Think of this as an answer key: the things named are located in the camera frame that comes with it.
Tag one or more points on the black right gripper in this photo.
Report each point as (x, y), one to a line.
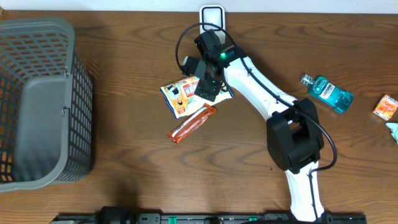
(202, 89)

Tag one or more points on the red snack stick packet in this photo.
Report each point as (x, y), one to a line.
(192, 123)

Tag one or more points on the teal mouthwash bottle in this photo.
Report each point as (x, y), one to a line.
(322, 89)

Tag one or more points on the orange tissue pack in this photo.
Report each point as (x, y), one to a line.
(386, 108)

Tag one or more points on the small teal wipes packet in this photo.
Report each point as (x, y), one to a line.
(394, 130)

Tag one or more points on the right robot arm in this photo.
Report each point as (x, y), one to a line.
(294, 135)

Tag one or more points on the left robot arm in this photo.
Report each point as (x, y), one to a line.
(115, 215)

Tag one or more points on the white barcode scanner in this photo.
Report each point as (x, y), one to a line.
(213, 14)

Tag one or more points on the grey plastic mesh basket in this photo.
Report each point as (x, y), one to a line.
(46, 105)

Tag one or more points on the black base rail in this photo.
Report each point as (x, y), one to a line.
(155, 218)

